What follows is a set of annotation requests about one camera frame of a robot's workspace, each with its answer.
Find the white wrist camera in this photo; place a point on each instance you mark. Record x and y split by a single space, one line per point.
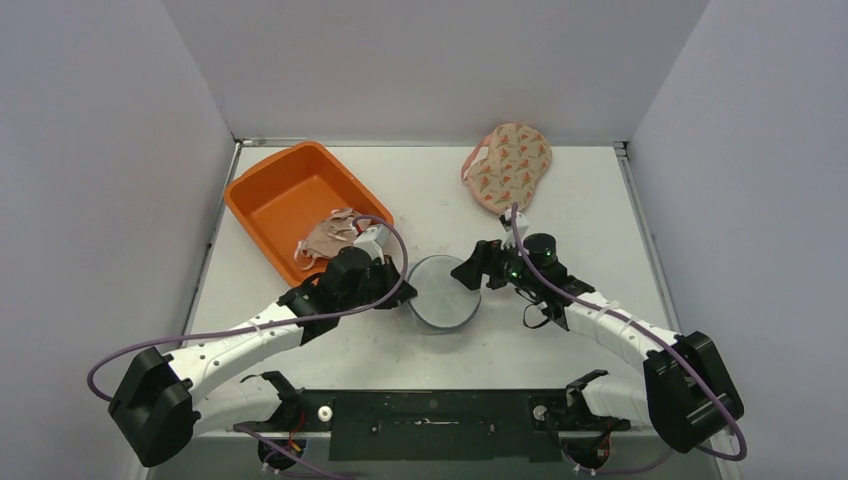
372 240
515 224

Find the floral padded bra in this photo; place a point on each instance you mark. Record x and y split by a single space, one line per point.
506 167

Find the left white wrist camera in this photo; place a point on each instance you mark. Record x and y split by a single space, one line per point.
372 240

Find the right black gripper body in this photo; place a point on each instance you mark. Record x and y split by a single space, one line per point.
488 263

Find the orange plastic tub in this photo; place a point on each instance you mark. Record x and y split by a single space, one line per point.
279 201

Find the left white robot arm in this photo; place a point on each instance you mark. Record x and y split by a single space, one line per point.
165 399

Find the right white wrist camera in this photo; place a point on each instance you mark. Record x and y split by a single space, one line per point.
515 224

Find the beige bra in tub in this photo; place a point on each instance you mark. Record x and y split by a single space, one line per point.
327 238

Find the white mesh laundry bag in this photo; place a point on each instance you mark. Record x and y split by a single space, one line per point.
442 303

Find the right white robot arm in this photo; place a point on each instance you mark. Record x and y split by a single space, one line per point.
685 393

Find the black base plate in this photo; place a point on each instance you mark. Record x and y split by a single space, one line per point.
442 425

